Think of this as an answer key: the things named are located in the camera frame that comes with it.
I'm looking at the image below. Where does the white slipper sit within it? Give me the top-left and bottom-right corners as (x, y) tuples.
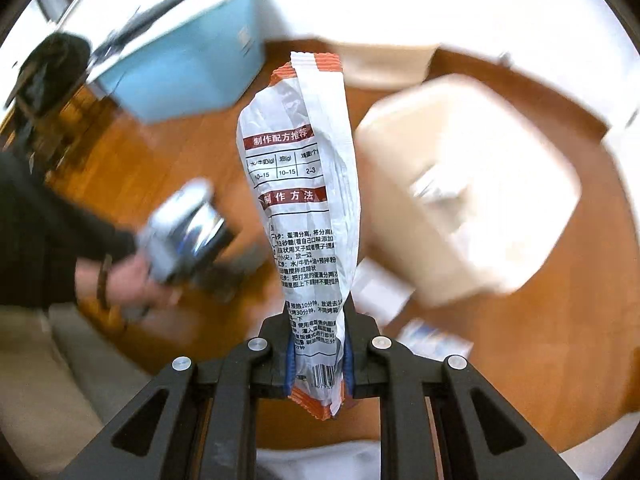
(256, 441), (382, 480)

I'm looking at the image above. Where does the teal storage box white lid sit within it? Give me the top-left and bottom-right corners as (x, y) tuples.
(92, 0), (266, 124)

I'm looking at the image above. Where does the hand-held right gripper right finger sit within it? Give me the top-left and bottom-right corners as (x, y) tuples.
(342, 295), (581, 480)

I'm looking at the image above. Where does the beige fabric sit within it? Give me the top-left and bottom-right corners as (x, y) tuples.
(0, 307), (113, 463)

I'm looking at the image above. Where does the white orange-trimmed food packet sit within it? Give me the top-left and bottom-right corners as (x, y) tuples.
(236, 51), (363, 420)

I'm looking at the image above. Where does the blue white packet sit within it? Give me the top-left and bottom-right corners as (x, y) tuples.
(396, 318), (474, 362)

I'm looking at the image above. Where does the person's left forearm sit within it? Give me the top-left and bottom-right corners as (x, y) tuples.
(0, 152), (138, 308)

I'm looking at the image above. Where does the person's left hand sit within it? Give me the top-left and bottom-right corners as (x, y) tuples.
(107, 256), (173, 313)

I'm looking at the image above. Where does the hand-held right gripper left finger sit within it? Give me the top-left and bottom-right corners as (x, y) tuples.
(65, 310), (296, 480)

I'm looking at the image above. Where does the silvery item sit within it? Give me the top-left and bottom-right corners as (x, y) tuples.
(409, 166), (473, 212)

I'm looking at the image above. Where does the brown bracelet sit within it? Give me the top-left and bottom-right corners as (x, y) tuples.
(96, 254), (114, 311)

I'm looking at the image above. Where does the grey chair seat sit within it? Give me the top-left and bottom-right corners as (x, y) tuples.
(49, 302), (163, 423)

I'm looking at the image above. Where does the beige plastic bin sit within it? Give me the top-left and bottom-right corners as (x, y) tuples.
(352, 74), (584, 309)

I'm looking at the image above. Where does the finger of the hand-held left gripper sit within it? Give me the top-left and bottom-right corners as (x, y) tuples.
(192, 230), (246, 305)

